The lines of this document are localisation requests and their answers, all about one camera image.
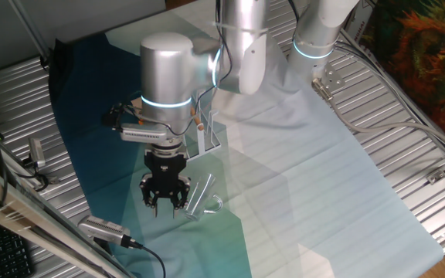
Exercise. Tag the small metal table bracket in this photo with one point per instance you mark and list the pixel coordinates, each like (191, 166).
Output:
(436, 176)

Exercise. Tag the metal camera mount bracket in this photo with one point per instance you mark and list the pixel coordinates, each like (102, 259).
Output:
(52, 180)

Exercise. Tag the aluminium frame bar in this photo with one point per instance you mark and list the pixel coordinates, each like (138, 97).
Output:
(21, 208)

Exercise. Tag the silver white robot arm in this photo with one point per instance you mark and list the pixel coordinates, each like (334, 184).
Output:
(166, 69)

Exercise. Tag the blue green white tablecloth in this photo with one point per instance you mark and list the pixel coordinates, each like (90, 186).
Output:
(323, 212)

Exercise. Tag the grey metal pole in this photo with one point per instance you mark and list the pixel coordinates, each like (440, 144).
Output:
(29, 29)

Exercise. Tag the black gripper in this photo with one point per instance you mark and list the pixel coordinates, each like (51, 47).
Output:
(166, 170)

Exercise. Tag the colourful orange green fabric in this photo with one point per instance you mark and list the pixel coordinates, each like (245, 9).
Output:
(419, 58)

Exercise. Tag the white zip tie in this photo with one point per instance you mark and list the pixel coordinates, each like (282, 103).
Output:
(242, 29)

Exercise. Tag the cardboard box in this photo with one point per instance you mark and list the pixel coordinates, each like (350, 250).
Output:
(361, 23)

